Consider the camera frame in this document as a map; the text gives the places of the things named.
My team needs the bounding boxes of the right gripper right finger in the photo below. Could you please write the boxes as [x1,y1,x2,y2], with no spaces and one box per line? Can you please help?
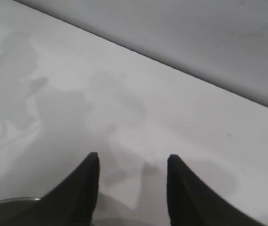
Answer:
[166,154,268,226]

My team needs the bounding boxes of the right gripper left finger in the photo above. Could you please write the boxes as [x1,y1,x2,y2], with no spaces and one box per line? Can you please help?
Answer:
[11,152,100,226]

